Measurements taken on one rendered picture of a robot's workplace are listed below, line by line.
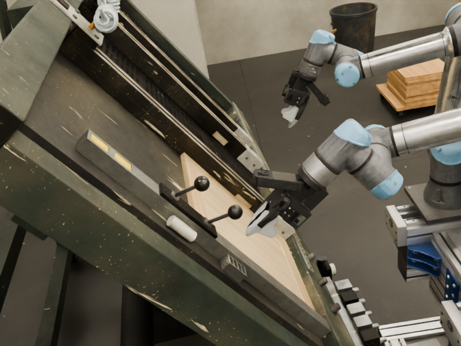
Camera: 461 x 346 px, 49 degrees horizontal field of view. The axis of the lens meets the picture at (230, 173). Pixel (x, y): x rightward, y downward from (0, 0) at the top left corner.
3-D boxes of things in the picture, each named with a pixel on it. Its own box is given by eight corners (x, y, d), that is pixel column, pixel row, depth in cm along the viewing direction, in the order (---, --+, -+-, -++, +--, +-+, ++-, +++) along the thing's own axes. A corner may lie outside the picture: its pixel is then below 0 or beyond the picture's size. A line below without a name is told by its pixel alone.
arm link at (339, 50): (357, 82, 171) (326, 70, 170) (355, 70, 180) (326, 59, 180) (367, 60, 166) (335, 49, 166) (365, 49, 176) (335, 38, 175)
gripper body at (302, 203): (293, 233, 116) (331, 197, 113) (266, 211, 114) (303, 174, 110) (290, 216, 123) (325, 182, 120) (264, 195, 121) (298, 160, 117)
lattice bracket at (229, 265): (239, 283, 135) (247, 277, 134) (221, 270, 131) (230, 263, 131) (237, 273, 138) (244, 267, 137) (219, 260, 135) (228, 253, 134)
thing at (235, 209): (206, 233, 132) (244, 220, 123) (196, 226, 130) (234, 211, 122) (210, 222, 134) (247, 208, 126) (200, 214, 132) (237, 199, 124)
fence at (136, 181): (321, 338, 156) (331, 331, 155) (75, 150, 113) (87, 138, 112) (316, 326, 161) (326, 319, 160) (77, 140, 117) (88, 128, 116)
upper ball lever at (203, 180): (173, 208, 126) (210, 191, 118) (162, 199, 124) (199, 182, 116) (178, 195, 129) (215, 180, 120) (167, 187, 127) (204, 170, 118)
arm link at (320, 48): (338, 39, 168) (314, 30, 168) (325, 69, 173) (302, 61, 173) (337, 34, 175) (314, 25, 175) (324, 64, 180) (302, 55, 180)
